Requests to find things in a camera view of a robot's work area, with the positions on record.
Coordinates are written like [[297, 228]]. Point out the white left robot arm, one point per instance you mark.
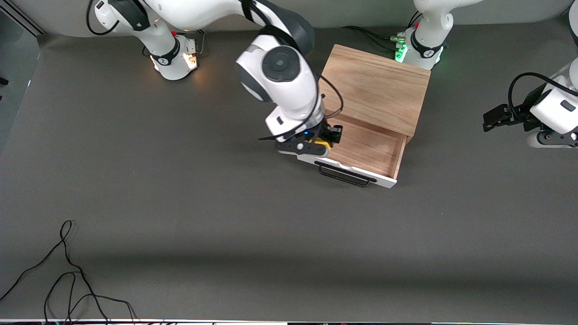
[[429, 31]]

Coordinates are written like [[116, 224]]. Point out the small black fixture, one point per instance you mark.
[[3, 81]]

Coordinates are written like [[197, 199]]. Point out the wooden drawer cabinet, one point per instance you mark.
[[379, 81]]

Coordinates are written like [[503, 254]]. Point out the yellow cube block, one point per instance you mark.
[[323, 142]]

